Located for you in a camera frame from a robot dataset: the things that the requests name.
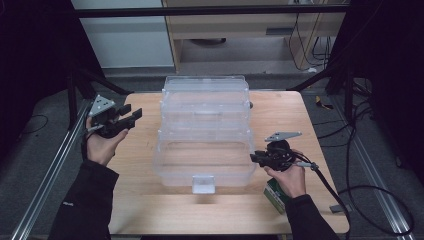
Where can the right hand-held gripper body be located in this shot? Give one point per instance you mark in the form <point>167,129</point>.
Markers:
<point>280,156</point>

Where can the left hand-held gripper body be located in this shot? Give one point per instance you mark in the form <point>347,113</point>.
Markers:
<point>106,125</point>

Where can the green cardboard box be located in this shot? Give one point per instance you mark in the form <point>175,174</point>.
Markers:
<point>275,196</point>

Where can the clear plastic storage box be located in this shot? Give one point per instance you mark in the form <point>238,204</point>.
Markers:
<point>205,156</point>

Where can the person's left hand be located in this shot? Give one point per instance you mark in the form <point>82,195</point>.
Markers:
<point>101,148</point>

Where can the person's right hand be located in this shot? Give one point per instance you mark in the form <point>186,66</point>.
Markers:
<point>291,181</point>

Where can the black metal stand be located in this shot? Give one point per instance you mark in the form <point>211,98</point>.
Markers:
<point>333,76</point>
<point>83,80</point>

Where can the black round table grommet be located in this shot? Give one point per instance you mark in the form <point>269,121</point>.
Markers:
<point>250,105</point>

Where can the white cabinet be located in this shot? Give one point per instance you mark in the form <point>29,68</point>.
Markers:
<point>126,43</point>

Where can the yellow black striped tape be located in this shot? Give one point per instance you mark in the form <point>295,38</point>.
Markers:
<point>322,104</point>

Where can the grey tape piece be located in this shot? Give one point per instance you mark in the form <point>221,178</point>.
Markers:
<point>340,208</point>

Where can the white plug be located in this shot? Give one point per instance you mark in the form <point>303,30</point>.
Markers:
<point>312,70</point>

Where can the black curtain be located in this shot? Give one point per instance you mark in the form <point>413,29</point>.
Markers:
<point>393,66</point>
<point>33,60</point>

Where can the light wooden desk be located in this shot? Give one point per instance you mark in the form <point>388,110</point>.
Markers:
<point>233,25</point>

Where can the aluminium floor rail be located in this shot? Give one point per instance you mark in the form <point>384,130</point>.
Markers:
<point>43,183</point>
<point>376,176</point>

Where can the black horizontal frame bar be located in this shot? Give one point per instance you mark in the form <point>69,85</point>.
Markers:
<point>200,11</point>

